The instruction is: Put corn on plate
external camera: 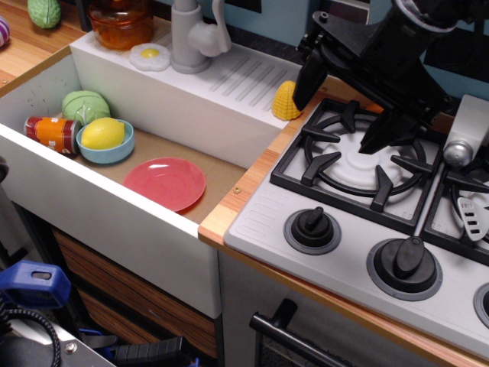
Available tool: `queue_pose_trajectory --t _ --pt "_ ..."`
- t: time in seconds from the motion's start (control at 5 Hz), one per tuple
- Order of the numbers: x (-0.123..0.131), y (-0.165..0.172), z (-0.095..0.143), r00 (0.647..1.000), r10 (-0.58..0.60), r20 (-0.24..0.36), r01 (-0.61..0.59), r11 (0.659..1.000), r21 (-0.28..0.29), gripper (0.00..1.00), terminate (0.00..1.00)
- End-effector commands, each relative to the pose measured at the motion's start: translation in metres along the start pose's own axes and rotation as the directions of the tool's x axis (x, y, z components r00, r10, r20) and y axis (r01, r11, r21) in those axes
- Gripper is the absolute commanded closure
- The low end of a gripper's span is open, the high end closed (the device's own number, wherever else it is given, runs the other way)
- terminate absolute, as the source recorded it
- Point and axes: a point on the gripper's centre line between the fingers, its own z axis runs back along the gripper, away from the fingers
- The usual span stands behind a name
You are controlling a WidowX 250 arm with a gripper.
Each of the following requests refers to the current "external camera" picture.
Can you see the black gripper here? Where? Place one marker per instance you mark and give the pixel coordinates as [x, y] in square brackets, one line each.
[382, 62]

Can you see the yellow toy corn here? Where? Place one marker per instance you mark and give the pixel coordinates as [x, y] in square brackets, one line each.
[283, 107]

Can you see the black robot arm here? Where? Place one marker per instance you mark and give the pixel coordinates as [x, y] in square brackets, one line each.
[442, 17]

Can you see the pink plate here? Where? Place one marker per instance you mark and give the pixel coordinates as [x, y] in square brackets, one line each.
[174, 183]

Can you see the black left burner grate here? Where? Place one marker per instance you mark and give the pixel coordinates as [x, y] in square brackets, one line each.
[388, 187]

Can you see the black burner grate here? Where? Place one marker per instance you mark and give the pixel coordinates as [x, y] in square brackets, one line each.
[388, 187]
[444, 226]

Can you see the silver pot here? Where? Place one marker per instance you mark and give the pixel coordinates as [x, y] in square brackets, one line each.
[469, 132]

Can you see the black left stove knob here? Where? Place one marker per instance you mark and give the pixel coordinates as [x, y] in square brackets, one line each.
[312, 231]

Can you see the black stove knob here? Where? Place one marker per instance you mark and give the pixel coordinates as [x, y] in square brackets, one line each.
[405, 269]
[481, 302]
[312, 231]

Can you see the grey toy stove top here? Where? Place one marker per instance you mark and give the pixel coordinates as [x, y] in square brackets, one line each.
[448, 315]

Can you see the black right burner grate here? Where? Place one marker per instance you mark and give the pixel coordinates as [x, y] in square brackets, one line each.
[444, 226]

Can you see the grey toy faucet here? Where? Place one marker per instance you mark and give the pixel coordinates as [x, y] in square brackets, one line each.
[195, 42]

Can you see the grey toy spatula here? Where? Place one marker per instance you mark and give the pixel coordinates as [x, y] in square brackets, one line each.
[474, 218]

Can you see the black middle stove knob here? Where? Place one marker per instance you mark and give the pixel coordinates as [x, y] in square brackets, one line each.
[405, 269]

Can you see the white toy fried egg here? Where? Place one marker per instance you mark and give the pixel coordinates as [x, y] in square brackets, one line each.
[150, 57]

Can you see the black right stove knob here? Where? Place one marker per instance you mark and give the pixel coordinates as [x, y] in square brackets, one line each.
[481, 302]

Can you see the white toy sink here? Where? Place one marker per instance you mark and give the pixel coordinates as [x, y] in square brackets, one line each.
[220, 119]

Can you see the blue bowl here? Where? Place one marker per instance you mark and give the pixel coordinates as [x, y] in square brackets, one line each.
[109, 156]

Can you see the orange transparent jar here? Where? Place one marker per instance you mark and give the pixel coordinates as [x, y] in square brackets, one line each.
[120, 25]

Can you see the yellow toy lemon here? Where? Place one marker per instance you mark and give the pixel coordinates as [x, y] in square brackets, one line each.
[102, 134]

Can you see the green toy cabbage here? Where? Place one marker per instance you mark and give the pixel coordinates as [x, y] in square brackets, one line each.
[85, 106]

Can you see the orange red toy can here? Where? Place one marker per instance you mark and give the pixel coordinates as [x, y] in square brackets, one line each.
[57, 134]

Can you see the wooden drawer front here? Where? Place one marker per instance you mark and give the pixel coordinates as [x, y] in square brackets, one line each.
[130, 306]

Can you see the green toy vegetable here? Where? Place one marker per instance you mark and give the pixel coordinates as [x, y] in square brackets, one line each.
[46, 14]

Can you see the purple striped toy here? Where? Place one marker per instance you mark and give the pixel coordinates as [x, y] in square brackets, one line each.
[5, 31]

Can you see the blue clamp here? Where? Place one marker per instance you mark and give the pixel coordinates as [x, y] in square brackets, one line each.
[35, 285]

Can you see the black oven door handle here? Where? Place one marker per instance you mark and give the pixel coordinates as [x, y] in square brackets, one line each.
[275, 329]

